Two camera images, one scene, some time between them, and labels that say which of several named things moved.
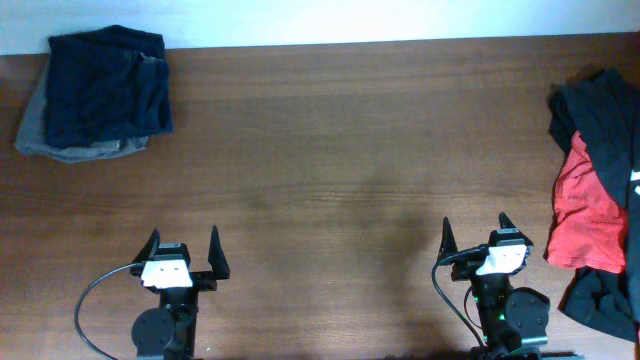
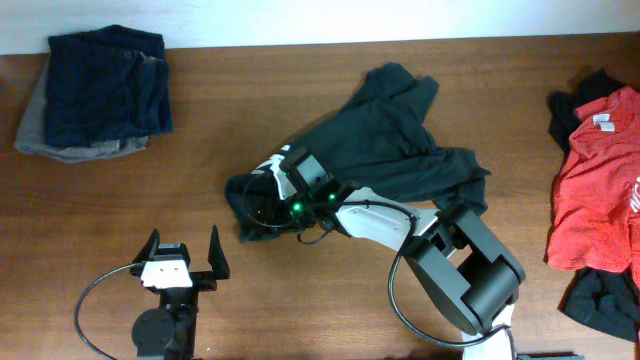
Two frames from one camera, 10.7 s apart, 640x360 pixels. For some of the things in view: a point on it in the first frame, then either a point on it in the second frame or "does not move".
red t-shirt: (591, 220) does not move
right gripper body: (466, 271) -> (286, 209)
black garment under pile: (607, 301) does not move
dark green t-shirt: (602, 105) -> (379, 140)
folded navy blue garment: (107, 84) does not move
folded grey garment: (32, 138) does not move
